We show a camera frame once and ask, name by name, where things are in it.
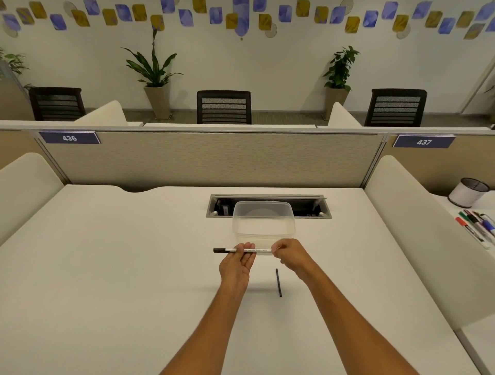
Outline person's right hand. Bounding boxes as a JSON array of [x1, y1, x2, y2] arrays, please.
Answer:
[[272, 238, 316, 279]]

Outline person's left hand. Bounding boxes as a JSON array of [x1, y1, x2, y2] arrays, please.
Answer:
[[218, 242, 258, 289]]

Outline white pen with black cap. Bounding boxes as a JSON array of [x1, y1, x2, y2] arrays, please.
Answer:
[[213, 247, 276, 255]]

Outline person's right forearm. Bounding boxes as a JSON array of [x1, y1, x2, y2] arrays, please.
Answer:
[[297, 265, 421, 375]]

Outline person's left forearm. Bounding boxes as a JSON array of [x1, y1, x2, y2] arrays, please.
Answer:
[[160, 282, 251, 375]]

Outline clear plastic container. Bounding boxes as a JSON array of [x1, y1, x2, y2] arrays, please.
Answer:
[[232, 201, 296, 252]]

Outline beige desk partition panel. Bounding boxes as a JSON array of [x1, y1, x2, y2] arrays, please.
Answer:
[[37, 128, 388, 191]]

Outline black mesh office chair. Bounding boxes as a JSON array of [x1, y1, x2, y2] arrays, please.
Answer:
[[196, 90, 252, 125], [364, 88, 428, 127], [29, 87, 87, 122]]

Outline white curved side divider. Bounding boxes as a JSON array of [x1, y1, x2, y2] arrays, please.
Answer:
[[327, 102, 363, 127], [364, 155, 495, 331], [74, 100, 128, 125], [0, 152, 65, 246]]

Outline tall-leaf potted plant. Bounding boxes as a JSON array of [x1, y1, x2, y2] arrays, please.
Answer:
[[121, 26, 184, 120]]

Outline blue desk number sign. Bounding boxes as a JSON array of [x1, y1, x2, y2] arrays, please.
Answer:
[[39, 131, 101, 145], [392, 135, 456, 149]]

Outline green marker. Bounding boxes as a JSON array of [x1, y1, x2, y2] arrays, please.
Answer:
[[458, 211, 489, 237]]

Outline red marker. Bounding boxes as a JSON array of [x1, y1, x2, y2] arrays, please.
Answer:
[[455, 217, 485, 243]]

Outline bushy potted plant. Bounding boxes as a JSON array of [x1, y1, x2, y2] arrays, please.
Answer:
[[322, 46, 361, 121]]

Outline white pen cup black rim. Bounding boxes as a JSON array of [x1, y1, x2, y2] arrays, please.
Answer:
[[448, 178, 491, 209]]

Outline black marker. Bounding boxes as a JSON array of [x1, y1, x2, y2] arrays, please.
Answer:
[[464, 210, 493, 245]]

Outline feathery green plant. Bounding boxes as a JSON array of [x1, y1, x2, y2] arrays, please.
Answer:
[[0, 47, 35, 90]]

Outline grey desk cable tray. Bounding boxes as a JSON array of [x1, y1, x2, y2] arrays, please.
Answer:
[[206, 194, 333, 219]]

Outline blue and yellow wall decals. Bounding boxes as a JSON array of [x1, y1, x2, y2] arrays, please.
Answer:
[[0, 0, 495, 41]]

